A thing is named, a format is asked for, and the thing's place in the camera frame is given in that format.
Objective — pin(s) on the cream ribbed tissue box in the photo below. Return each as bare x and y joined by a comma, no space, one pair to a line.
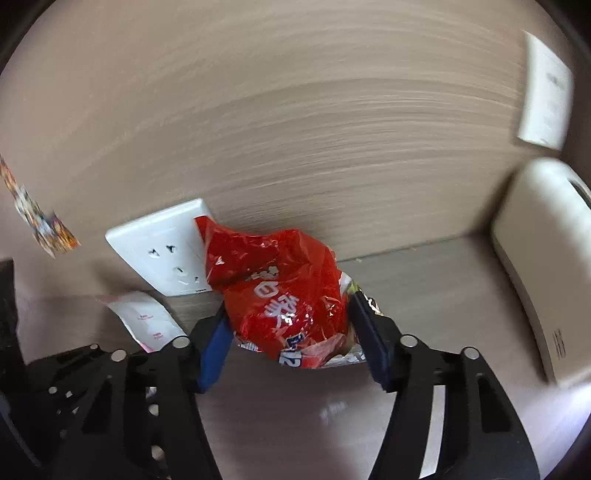
540,272

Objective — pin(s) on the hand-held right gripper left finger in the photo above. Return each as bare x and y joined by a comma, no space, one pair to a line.
214,355

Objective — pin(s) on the large white wall socket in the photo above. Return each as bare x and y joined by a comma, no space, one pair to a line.
157,249

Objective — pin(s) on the small white wall socket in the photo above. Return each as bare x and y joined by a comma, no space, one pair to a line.
545,92

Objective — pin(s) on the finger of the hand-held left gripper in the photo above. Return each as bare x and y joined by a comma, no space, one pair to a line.
7,314

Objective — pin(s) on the pink and white wrapper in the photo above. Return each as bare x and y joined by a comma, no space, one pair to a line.
143,318

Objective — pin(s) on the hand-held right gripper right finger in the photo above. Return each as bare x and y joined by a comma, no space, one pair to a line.
369,344

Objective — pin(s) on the red noodle packet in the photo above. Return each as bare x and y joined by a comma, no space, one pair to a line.
286,286

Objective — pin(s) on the cartoon card stickers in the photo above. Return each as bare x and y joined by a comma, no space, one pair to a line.
41,217

